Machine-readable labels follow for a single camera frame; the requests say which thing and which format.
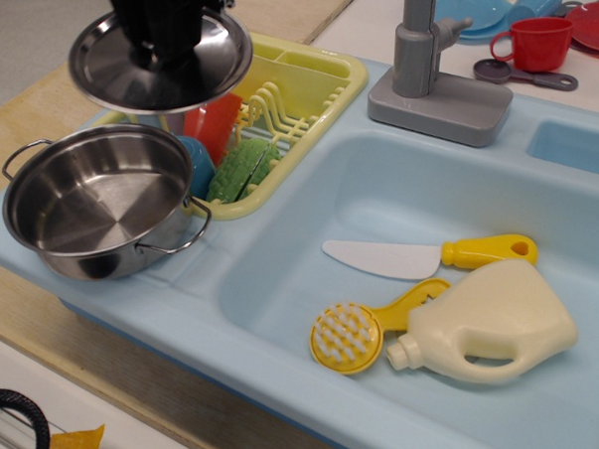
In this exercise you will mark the grey measuring spoon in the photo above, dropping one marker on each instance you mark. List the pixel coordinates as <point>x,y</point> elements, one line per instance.
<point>499,72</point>

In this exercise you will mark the white toy knife yellow handle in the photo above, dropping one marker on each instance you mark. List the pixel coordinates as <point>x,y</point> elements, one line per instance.
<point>417,262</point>

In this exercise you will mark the light blue toy sink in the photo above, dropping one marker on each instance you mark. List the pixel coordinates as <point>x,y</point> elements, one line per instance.
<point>212,345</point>

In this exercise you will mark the yellow plastic dish rack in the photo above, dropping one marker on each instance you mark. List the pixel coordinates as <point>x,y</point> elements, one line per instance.
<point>291,95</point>

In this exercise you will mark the stainless steel pot lid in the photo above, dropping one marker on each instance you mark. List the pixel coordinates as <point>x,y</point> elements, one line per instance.
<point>109,71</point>

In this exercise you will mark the red toy mug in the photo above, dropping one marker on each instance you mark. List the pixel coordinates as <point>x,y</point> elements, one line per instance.
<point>534,45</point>

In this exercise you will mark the blue plastic tumbler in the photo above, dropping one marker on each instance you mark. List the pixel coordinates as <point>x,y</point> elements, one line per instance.
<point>530,9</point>

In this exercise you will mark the red plastic cup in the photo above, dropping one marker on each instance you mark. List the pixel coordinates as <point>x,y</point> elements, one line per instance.
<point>212,124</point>

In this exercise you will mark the red plastic plate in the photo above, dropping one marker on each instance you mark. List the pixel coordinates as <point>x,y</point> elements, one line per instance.
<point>585,25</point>

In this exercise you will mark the blue plastic cup in rack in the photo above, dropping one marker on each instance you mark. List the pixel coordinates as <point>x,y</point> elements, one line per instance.
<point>203,166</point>

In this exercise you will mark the green toy vegetable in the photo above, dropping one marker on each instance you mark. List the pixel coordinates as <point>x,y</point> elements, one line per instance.
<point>242,169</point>

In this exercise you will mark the yellow tape piece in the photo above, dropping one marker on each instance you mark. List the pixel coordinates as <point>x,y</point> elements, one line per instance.
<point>88,439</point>

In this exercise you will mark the yellow dish brush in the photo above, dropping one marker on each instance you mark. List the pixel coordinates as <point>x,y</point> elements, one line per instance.
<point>348,337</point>

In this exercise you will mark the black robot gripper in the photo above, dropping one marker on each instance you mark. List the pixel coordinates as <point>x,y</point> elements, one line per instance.
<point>163,33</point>

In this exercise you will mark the cream toy detergent bottle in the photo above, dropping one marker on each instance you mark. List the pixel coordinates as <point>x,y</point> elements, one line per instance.
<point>493,325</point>

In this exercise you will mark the blue plastic plate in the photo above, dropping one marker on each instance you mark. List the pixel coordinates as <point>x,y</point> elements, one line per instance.
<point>490,17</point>

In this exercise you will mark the grey toy faucet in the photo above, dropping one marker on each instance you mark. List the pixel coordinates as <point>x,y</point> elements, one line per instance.
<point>416,96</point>

